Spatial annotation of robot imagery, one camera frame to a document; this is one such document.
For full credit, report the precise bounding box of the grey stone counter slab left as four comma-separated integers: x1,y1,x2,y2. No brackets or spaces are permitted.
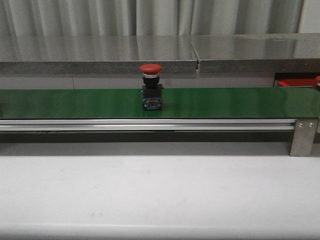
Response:
0,36,198,75

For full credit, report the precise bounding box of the grey stone counter slab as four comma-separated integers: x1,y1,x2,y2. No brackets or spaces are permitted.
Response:
190,33,320,74
0,36,198,75

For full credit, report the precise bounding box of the red plastic tray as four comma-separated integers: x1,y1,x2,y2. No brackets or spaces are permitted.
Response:
278,78,318,87

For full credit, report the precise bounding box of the green conveyor belt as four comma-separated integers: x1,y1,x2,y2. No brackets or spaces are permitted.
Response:
0,87,320,119

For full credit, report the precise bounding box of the grey stone counter slab right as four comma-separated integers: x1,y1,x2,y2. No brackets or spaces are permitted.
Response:
190,33,320,74

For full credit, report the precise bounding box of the white pleated curtain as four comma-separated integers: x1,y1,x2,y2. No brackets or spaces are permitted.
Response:
0,0,304,37

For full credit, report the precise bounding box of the steel conveyor support bracket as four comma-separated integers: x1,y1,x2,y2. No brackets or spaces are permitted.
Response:
289,118,318,157

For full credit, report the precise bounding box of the aluminium conveyor frame rail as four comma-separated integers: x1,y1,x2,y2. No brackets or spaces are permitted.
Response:
0,118,296,131

